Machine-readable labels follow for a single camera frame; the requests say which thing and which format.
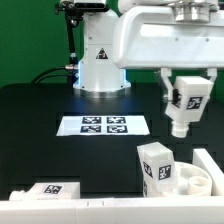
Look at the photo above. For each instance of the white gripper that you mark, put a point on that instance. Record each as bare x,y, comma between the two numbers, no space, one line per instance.
150,37

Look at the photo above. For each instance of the white round stool seat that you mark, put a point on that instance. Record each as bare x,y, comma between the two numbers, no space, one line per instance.
191,181

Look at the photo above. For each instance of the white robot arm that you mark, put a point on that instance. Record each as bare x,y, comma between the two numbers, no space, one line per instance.
98,74

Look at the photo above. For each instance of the white fiducial marker sheet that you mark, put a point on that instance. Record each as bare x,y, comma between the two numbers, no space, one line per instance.
103,125

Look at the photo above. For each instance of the white L-shaped fence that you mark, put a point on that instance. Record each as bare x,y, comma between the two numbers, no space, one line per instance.
170,210

